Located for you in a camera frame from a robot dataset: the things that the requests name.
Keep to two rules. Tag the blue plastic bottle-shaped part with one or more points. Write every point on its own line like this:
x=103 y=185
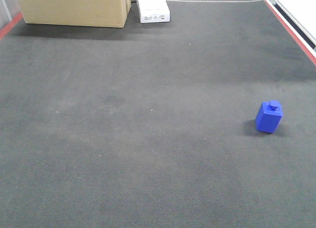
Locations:
x=269 y=116

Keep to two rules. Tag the white conveyor side rail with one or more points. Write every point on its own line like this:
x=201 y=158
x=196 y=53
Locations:
x=299 y=19

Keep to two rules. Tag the large brown cardboard box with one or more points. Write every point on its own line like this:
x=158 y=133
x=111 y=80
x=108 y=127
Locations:
x=92 y=13

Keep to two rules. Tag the long white cardboard box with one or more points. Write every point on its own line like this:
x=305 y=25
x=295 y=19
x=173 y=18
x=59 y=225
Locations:
x=153 y=11

